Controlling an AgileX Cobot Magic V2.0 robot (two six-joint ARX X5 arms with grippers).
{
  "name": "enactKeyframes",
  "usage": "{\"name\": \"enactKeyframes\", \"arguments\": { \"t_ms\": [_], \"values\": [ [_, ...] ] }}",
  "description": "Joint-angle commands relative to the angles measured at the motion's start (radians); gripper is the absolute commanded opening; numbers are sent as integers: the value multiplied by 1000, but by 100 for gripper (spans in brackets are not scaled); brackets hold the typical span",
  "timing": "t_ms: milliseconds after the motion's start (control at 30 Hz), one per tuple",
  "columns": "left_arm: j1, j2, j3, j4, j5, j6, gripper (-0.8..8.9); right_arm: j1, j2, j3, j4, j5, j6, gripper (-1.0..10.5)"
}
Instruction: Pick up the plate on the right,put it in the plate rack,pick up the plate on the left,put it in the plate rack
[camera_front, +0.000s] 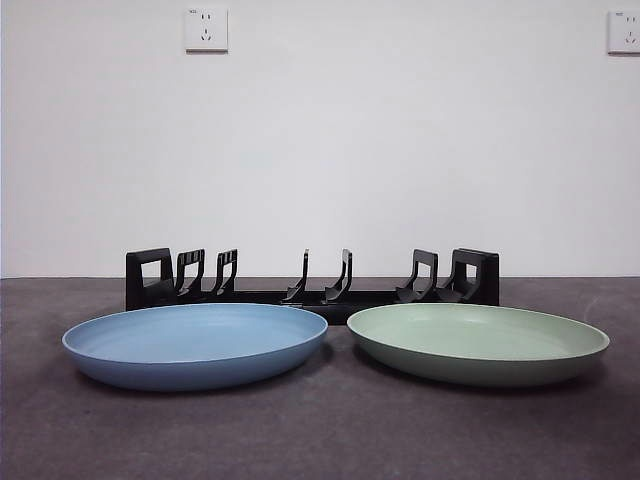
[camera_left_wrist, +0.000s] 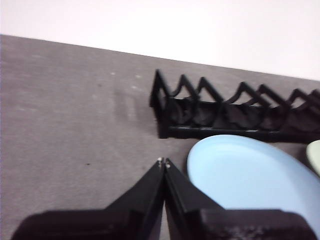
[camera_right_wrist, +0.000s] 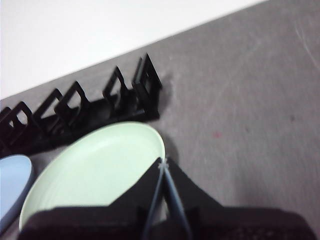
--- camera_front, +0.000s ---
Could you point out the blue round plate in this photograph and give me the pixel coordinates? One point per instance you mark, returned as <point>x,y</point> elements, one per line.
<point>190,350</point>

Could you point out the green round plate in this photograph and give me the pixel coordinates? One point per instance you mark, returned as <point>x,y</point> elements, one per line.
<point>475,345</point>

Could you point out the black plastic plate rack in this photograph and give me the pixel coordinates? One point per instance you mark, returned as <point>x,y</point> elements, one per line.
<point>250,297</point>

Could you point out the white wall socket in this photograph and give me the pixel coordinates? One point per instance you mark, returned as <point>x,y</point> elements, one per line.
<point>207,30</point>
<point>625,32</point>

